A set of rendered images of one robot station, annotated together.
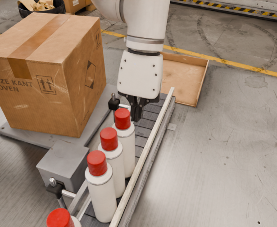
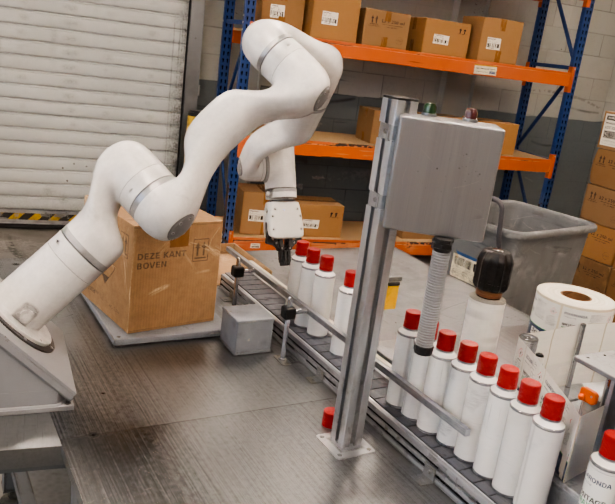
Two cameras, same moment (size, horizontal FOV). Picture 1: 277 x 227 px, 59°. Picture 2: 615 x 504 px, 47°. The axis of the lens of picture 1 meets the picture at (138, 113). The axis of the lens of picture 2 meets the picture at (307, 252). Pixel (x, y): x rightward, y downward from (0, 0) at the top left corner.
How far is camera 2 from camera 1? 1.58 m
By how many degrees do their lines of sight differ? 51
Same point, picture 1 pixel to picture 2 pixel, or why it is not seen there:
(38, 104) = (181, 280)
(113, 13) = (260, 173)
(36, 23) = not seen: hidden behind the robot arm
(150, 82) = (297, 222)
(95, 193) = (329, 290)
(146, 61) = (291, 206)
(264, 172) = not seen: hidden behind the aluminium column
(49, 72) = (209, 233)
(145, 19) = (289, 173)
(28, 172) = (203, 355)
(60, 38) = not seen: hidden behind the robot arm
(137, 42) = (287, 191)
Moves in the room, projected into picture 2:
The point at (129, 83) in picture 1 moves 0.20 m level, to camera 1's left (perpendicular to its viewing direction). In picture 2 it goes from (281, 227) to (225, 236)
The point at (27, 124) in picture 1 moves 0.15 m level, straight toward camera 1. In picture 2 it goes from (155, 317) to (215, 328)
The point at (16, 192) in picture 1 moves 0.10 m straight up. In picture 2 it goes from (218, 366) to (222, 326)
